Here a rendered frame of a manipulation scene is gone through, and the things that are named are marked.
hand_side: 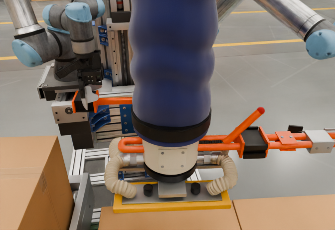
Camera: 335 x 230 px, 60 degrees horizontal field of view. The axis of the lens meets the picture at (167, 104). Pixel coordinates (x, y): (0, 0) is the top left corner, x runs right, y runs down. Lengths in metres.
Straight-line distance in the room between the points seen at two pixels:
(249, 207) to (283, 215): 0.15
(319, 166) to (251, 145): 1.76
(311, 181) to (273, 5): 1.75
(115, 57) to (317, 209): 1.15
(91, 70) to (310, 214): 1.11
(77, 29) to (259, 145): 0.66
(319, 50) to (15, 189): 0.94
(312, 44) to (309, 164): 1.84
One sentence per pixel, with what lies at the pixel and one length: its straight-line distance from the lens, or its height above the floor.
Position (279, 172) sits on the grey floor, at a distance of 2.45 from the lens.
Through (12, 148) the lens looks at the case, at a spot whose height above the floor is 0.95.
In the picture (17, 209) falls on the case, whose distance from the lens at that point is 0.96.
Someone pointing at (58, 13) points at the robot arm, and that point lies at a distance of 1.04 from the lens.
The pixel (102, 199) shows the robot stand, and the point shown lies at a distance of 1.89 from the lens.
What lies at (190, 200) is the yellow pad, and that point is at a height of 0.95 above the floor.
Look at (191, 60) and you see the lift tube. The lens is 0.65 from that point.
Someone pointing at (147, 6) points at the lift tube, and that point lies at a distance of 0.62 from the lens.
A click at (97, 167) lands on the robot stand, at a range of 2.09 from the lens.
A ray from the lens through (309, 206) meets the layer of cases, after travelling 1.53.
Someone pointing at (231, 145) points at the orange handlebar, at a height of 1.06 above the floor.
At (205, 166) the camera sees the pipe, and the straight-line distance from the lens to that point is 0.95.
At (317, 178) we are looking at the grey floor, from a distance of 2.52.
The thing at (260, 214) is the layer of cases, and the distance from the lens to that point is 1.42.
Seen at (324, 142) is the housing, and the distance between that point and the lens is 1.01.
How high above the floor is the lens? 1.63
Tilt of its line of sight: 32 degrees down
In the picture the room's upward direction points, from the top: straight up
